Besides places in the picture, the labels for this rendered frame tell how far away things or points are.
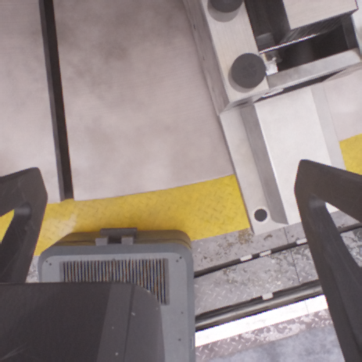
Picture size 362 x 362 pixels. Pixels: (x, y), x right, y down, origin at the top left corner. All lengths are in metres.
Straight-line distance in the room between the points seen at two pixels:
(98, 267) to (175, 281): 0.26
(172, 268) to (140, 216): 0.32
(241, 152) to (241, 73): 0.39
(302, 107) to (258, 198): 0.28
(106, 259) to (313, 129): 0.74
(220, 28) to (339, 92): 0.55
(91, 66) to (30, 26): 0.21
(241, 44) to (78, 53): 0.57
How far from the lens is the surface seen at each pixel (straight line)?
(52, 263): 1.20
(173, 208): 1.34
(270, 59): 0.79
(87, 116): 1.06
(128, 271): 1.14
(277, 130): 0.90
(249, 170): 0.99
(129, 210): 1.36
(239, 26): 0.70
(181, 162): 1.02
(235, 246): 1.39
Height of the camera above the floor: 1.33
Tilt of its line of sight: 86 degrees down
